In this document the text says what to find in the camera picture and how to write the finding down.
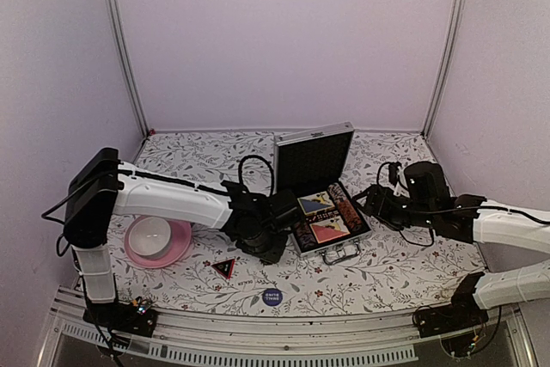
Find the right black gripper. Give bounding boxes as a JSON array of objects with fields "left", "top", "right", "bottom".
[{"left": 351, "top": 184, "right": 437, "bottom": 231}]

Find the orange black chip roll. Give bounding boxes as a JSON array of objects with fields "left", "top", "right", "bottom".
[{"left": 336, "top": 199, "right": 364, "bottom": 233}]

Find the blue peach chip stack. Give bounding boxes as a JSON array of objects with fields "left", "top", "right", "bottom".
[{"left": 327, "top": 183, "right": 349, "bottom": 205}]

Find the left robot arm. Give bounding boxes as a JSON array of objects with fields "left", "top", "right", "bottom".
[{"left": 41, "top": 148, "right": 303, "bottom": 327}]

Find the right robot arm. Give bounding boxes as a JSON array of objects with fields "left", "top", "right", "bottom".
[{"left": 352, "top": 162, "right": 549, "bottom": 329}]

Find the chip row in case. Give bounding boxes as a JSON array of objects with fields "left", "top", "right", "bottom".
[{"left": 292, "top": 222, "right": 318, "bottom": 254}]

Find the white dealer button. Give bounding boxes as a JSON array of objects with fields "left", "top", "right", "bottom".
[{"left": 235, "top": 278, "right": 256, "bottom": 291}]

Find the blue small blind button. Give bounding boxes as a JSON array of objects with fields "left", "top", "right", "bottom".
[{"left": 262, "top": 288, "right": 284, "bottom": 307}]

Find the red dice row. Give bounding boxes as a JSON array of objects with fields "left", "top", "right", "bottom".
[{"left": 306, "top": 211, "right": 340, "bottom": 223}]

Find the aluminium poker case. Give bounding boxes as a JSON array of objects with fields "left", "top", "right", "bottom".
[{"left": 274, "top": 122, "right": 370, "bottom": 266}]

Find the black triangle button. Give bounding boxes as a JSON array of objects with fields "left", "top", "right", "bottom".
[{"left": 211, "top": 259, "right": 235, "bottom": 279}]

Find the red card deck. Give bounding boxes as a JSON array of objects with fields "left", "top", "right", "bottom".
[{"left": 309, "top": 217, "right": 350, "bottom": 244}]

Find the pink plate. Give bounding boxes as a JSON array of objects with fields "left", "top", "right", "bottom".
[{"left": 124, "top": 218, "right": 192, "bottom": 269}]

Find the white bowl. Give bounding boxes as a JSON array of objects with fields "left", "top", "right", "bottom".
[{"left": 127, "top": 217, "right": 172, "bottom": 259}]

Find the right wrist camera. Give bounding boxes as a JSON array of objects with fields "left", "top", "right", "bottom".
[{"left": 388, "top": 162, "right": 408, "bottom": 196}]

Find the left black cable loop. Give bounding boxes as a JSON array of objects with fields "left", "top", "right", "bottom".
[{"left": 237, "top": 155, "right": 276, "bottom": 196}]

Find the right aluminium frame post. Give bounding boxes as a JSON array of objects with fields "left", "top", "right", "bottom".
[{"left": 422, "top": 0, "right": 466, "bottom": 140}]

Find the aluminium frame post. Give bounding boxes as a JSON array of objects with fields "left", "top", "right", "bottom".
[
  {"left": 105, "top": 0, "right": 150, "bottom": 138},
  {"left": 422, "top": 0, "right": 466, "bottom": 140}
]

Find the front aluminium rail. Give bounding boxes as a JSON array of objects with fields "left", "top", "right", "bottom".
[{"left": 38, "top": 294, "right": 538, "bottom": 366}]

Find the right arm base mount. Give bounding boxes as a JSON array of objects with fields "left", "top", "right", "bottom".
[{"left": 412, "top": 272, "right": 489, "bottom": 338}]

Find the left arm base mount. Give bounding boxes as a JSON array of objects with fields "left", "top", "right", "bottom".
[{"left": 83, "top": 297, "right": 159, "bottom": 338}]

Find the left aluminium frame post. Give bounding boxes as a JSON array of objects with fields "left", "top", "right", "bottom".
[{"left": 105, "top": 0, "right": 150, "bottom": 138}]

